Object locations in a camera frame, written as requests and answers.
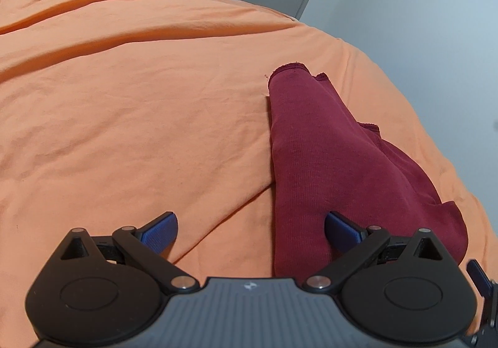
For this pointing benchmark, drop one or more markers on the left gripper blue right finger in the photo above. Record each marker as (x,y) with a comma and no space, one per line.
(358,247)

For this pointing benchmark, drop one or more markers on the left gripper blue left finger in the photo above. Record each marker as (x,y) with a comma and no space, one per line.
(143,249)

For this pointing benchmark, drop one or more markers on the maroon long-sleeve shirt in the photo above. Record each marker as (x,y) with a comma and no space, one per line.
(325,160)

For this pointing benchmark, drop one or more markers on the orange bed sheet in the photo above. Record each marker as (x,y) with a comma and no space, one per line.
(116,111)

